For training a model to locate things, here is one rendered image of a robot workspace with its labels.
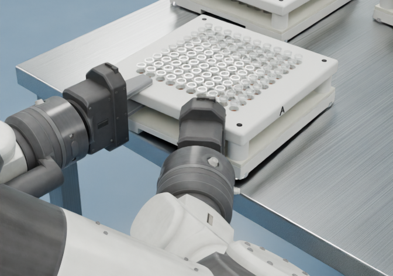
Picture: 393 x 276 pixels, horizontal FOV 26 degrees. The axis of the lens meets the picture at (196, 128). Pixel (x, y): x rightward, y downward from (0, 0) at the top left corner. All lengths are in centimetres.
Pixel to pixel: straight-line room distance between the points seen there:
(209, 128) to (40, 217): 51
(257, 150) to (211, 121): 11
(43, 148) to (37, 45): 220
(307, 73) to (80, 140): 34
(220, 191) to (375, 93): 44
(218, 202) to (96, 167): 164
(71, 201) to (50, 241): 99
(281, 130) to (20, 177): 36
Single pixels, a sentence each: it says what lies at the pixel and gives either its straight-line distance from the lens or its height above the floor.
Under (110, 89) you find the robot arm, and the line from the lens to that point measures 108.
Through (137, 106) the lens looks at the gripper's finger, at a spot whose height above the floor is 91.
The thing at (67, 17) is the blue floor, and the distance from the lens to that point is 340.
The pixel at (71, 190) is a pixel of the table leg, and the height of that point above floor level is 61.
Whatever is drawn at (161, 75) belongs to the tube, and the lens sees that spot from 116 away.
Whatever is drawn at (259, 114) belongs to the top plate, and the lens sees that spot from 110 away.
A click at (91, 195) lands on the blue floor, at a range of 245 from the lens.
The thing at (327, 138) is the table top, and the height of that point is 85.
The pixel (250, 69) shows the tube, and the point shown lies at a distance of 117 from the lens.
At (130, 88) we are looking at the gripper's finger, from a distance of 113.
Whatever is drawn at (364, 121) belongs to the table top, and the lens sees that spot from 124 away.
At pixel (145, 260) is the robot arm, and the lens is 55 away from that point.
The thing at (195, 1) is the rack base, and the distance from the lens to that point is 150.
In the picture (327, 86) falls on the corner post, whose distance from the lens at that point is 124.
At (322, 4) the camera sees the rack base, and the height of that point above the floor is 88.
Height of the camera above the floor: 153
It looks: 35 degrees down
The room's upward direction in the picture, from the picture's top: straight up
